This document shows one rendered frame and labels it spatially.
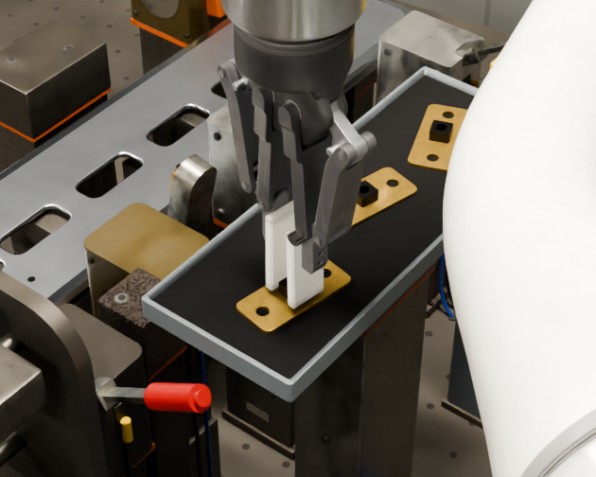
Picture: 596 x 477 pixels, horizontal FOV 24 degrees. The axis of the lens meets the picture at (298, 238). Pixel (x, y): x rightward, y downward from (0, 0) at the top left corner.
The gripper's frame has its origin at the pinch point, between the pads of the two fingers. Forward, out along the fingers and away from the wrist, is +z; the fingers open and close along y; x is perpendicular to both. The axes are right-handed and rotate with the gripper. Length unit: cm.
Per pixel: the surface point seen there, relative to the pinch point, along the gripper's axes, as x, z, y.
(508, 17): -154, 98, 105
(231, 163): -12.7, 12.7, 23.2
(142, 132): -14.6, 20.2, 40.3
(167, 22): -32, 24, 59
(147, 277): 3.6, 10.1, 13.9
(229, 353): 7.5, 3.8, -1.6
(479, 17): -151, 100, 111
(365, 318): -2.1, 4.0, -5.3
